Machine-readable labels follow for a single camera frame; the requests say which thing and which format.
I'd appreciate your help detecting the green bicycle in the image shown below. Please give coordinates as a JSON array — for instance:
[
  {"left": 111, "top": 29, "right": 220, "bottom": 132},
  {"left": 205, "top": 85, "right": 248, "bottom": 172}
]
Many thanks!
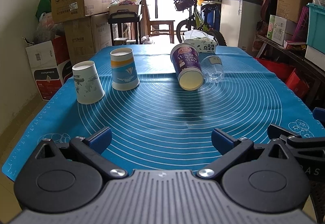
[{"left": 174, "top": 0, "right": 227, "bottom": 46}]

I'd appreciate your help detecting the blue orange paper cup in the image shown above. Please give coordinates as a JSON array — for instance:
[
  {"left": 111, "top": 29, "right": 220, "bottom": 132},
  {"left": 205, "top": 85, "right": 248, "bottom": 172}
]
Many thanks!
[{"left": 110, "top": 47, "right": 140, "bottom": 91}]

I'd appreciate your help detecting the white paper cup grey print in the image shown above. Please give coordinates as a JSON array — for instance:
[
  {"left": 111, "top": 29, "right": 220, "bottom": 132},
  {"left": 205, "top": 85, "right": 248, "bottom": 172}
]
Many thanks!
[{"left": 72, "top": 61, "right": 105, "bottom": 104}]

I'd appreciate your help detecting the lower stacked cardboard box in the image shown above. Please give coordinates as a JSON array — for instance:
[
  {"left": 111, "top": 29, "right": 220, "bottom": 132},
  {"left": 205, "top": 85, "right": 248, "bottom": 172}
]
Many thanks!
[{"left": 63, "top": 13, "right": 112, "bottom": 65}]

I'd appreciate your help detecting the blue silicone baking mat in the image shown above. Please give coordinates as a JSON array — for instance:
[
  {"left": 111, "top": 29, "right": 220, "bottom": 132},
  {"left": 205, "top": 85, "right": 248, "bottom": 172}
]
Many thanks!
[{"left": 2, "top": 45, "right": 324, "bottom": 179}]

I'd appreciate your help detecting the tissue box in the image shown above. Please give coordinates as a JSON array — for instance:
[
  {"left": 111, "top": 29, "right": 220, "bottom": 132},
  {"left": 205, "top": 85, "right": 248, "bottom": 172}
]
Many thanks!
[{"left": 182, "top": 30, "right": 217, "bottom": 53}]

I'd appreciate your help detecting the white red appliance box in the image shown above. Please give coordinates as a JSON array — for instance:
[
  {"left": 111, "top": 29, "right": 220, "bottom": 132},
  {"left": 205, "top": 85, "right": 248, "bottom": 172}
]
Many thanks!
[{"left": 25, "top": 36, "right": 72, "bottom": 101}]

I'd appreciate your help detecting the purple paper cup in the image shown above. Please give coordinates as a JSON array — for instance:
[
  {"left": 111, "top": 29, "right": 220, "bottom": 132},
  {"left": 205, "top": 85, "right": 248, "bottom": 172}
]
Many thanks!
[{"left": 170, "top": 43, "right": 203, "bottom": 91}]

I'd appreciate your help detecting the teal plastic crate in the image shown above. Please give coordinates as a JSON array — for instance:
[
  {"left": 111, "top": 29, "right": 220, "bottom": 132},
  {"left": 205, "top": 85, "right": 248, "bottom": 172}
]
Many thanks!
[{"left": 307, "top": 3, "right": 325, "bottom": 53}]

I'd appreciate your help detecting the white green small box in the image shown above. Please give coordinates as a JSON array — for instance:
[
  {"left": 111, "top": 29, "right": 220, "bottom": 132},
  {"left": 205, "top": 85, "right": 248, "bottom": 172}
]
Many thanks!
[{"left": 267, "top": 15, "right": 287, "bottom": 46}]

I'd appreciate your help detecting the green bag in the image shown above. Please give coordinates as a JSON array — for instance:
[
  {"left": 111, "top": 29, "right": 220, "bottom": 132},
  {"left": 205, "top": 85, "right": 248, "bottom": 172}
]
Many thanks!
[{"left": 35, "top": 0, "right": 51, "bottom": 20}]

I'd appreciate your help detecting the clear glass cup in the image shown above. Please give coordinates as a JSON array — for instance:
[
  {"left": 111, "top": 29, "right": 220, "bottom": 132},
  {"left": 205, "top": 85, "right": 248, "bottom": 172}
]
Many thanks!
[{"left": 200, "top": 55, "right": 224, "bottom": 84}]

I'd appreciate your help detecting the wooden stool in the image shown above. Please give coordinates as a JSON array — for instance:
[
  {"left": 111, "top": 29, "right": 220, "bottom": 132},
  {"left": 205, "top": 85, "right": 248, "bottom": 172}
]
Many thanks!
[{"left": 148, "top": 20, "right": 175, "bottom": 43}]

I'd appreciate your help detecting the white chest freezer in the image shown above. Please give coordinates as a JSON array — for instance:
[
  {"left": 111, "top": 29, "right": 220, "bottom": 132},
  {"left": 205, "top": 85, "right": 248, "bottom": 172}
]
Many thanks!
[{"left": 220, "top": 0, "right": 262, "bottom": 55}]

